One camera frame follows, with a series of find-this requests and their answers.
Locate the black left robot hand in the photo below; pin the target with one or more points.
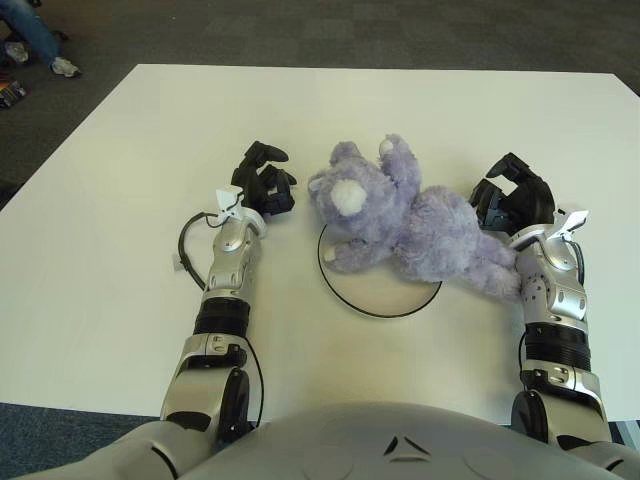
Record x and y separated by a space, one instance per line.
260 185

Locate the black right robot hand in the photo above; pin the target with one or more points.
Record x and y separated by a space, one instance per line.
530 200

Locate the purple plush teddy bear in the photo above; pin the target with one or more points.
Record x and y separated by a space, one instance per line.
420 230

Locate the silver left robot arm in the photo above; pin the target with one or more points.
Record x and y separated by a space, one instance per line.
230 270

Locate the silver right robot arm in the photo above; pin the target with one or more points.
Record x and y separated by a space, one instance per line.
555 295

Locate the white plate black rim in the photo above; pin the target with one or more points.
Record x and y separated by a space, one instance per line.
380 295

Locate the white sneaker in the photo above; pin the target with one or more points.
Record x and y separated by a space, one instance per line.
66 67

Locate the dark object on floor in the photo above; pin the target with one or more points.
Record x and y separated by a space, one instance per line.
12 94

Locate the grey white shoe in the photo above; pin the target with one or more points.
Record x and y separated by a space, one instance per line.
16 52

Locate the person leg blue jeans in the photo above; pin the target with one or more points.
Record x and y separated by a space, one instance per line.
32 25

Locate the silver robot torso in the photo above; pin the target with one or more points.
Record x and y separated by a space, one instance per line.
350 450

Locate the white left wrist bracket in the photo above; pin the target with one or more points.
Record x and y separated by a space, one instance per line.
227 197

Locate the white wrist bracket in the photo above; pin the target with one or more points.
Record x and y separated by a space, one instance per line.
575 220
227 197

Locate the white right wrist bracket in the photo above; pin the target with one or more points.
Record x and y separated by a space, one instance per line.
575 220

